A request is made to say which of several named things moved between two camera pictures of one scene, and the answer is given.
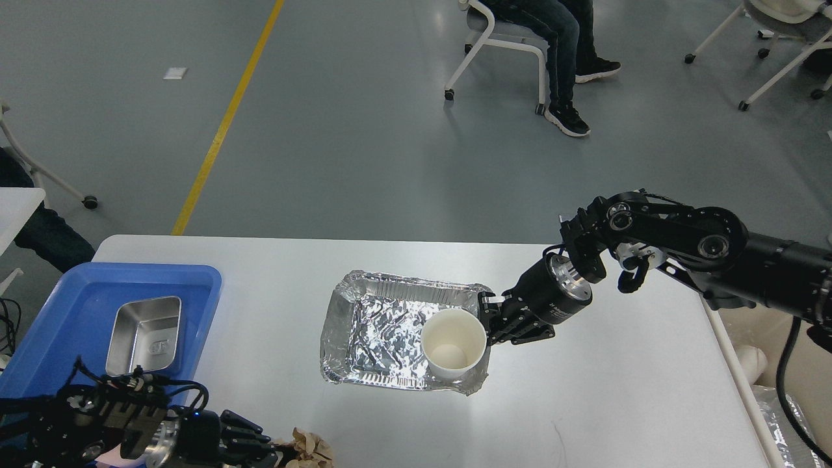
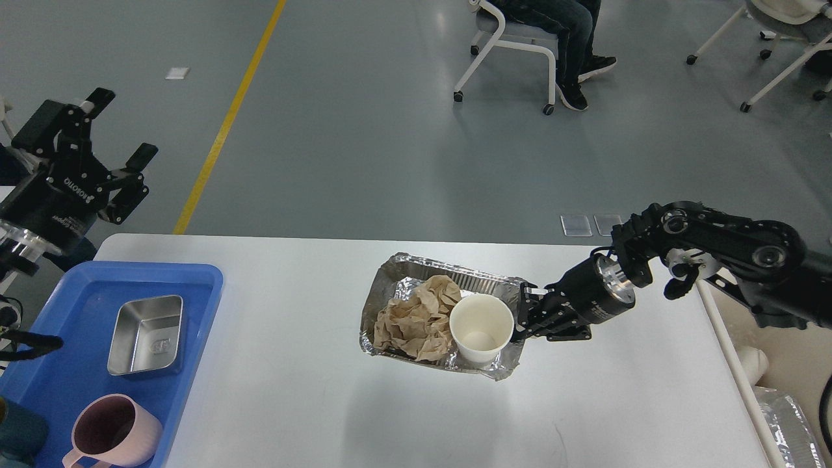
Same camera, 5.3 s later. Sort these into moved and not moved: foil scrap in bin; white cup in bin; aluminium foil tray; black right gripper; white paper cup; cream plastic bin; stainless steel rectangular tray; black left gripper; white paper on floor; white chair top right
Moved: black right gripper; black left gripper; aluminium foil tray; white paper cup
Not moved: foil scrap in bin; white cup in bin; cream plastic bin; white paper on floor; stainless steel rectangular tray; white chair top right
